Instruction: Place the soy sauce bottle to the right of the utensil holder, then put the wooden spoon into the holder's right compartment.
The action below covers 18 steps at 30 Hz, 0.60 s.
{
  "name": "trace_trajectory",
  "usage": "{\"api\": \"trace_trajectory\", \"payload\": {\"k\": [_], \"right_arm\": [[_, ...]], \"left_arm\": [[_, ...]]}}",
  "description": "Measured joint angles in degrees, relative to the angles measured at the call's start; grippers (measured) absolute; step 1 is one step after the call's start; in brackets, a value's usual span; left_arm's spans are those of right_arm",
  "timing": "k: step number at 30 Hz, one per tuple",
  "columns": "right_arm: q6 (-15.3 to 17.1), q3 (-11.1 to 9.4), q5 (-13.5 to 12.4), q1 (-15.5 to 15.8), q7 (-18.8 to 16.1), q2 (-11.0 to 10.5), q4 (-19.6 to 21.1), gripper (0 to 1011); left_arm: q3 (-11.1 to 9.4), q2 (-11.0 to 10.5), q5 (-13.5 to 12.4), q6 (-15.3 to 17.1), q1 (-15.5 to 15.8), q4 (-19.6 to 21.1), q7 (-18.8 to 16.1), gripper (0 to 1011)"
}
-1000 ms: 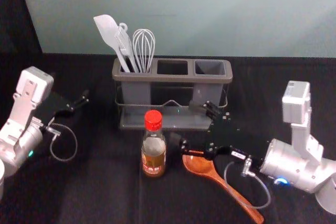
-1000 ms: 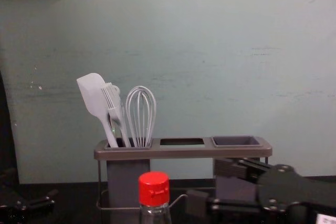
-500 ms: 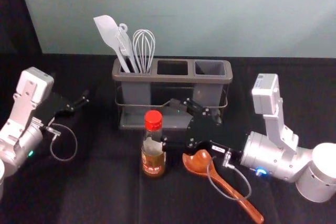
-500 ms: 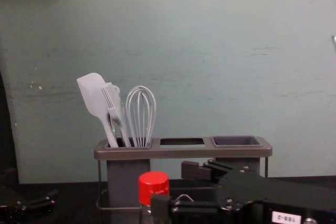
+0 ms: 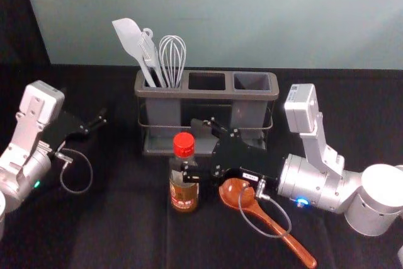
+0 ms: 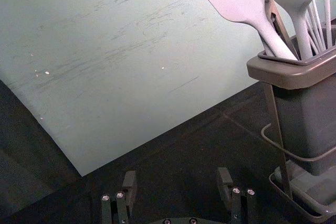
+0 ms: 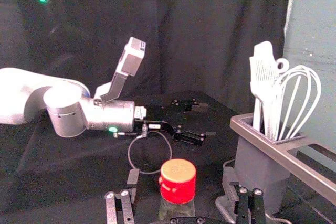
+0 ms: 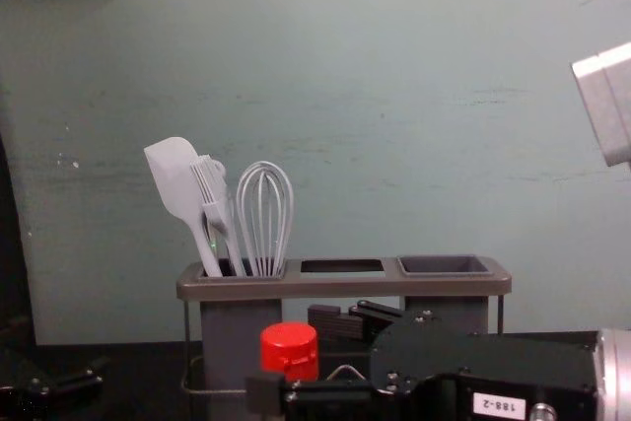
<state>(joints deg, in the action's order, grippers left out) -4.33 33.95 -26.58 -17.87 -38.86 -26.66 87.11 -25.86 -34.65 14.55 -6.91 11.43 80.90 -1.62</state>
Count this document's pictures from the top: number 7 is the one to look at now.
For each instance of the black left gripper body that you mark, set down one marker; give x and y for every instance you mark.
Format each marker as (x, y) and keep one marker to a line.
(160, 119)

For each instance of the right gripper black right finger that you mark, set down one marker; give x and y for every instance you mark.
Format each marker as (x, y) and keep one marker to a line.
(248, 205)

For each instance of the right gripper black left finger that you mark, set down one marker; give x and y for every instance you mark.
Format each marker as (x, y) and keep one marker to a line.
(126, 205)

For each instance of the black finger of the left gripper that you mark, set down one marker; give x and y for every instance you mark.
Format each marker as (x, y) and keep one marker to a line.
(190, 104)
(191, 136)

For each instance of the dark grey square base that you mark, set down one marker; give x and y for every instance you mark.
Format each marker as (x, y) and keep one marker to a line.
(165, 209)

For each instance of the grey utensil rack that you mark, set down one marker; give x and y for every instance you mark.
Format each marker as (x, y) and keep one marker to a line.
(260, 166)

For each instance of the red cylinder with tan top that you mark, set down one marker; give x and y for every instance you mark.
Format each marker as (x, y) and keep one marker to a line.
(178, 182)

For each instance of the black table cloth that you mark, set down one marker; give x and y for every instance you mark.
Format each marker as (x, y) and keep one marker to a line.
(65, 169)

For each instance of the black backdrop curtain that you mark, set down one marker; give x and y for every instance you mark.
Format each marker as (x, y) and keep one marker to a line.
(183, 24)

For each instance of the white slotted spatula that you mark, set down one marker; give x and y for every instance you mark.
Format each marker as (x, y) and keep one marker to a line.
(262, 66)

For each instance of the white whisk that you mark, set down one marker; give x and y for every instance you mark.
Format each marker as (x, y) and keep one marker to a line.
(313, 85)

